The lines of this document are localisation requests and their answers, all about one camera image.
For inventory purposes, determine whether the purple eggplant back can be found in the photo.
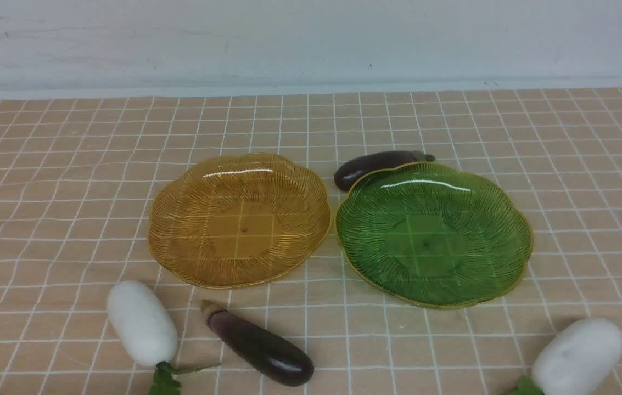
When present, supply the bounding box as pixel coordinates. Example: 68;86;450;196
334;150;436;192

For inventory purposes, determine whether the purple eggplant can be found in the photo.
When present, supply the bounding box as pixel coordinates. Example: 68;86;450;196
334;150;436;192
200;300;314;387

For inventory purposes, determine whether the purple eggplant front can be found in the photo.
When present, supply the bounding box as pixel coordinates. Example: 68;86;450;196
200;300;314;387

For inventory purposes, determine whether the white radish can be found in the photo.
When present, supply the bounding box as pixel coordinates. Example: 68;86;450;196
507;318;622;394
107;280;218;394

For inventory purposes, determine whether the amber ribbed plastic plate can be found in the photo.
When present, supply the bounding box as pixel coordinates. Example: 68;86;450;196
148;153;333;289

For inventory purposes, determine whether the green ribbed plastic plate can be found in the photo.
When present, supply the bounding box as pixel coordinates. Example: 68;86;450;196
335;162;534;309

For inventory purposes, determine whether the beige checkered tablecloth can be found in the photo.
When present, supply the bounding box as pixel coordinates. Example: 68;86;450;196
0;88;622;394

